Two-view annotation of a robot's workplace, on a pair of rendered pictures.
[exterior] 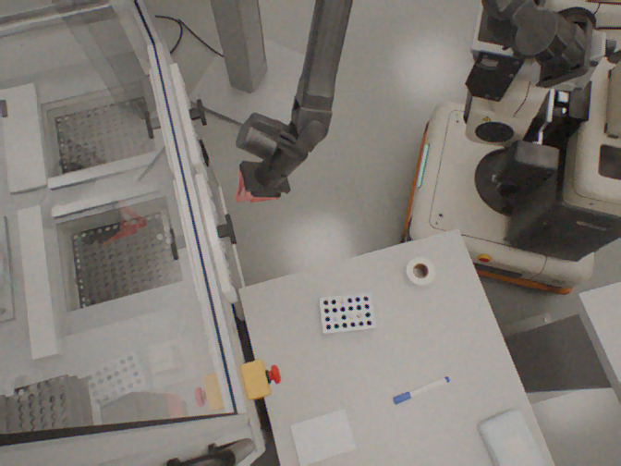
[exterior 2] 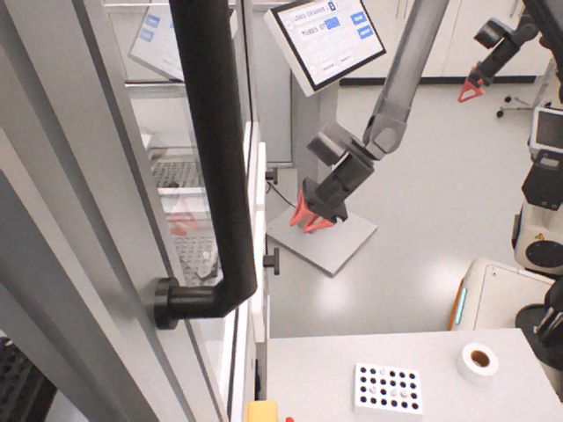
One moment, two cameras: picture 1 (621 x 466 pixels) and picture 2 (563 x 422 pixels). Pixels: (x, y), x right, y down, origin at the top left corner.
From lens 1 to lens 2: 45 cm
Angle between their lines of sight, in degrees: 30
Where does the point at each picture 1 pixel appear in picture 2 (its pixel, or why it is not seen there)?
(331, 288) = (369, 360)
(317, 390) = not seen: outside the picture
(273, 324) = (297, 386)
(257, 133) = (329, 132)
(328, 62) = (410, 75)
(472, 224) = not seen: hidden behind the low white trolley
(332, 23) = (419, 40)
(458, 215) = not seen: hidden behind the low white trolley
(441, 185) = (480, 324)
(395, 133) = (430, 286)
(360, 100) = (401, 255)
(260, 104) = (317, 243)
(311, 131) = (384, 135)
